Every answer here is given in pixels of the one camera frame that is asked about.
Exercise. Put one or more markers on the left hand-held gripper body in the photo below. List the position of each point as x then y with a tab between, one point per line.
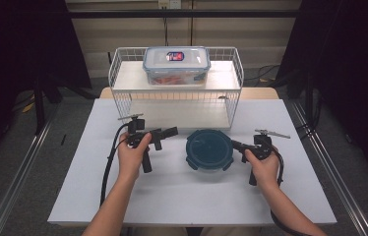
136	132

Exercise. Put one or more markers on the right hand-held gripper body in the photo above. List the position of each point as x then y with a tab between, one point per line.
263	146

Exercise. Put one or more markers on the dark teal round lid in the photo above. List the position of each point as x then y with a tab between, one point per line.
209	150

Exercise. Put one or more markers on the clear rectangular food container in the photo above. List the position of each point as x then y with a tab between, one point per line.
176	65

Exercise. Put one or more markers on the person's right hand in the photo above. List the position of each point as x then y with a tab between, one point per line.
265	172

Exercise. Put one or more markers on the person's left hand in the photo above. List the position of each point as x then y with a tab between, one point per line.
129	162

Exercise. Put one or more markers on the light wooden table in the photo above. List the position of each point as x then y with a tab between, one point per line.
257	93

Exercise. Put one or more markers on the small black stick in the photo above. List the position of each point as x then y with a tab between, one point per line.
63	140

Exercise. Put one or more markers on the black metal stand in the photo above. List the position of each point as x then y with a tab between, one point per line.
39	108

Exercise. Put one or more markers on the yellow floor tape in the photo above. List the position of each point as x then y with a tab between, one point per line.
28	107

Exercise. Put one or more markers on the black horizontal bar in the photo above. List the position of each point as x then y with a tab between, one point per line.
185	13

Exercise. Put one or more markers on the black curtain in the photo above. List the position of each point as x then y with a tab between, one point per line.
352	65
14	49

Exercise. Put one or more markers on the metal floor rail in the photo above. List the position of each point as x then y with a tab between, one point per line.
14	183
336	177

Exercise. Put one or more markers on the white wall outlet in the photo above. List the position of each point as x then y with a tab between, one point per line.
169	4

